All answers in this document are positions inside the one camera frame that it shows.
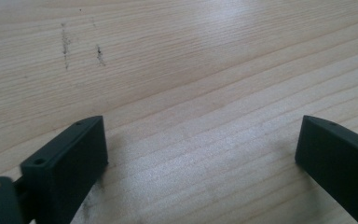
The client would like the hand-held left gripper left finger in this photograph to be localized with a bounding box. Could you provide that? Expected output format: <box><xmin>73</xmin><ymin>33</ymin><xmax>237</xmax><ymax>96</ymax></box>
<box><xmin>20</xmin><ymin>115</ymin><xmax>109</xmax><ymax>224</ymax></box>

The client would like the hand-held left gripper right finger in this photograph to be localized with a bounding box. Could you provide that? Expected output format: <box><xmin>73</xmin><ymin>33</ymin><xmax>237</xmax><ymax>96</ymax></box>
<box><xmin>294</xmin><ymin>115</ymin><xmax>358</xmax><ymax>224</ymax></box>

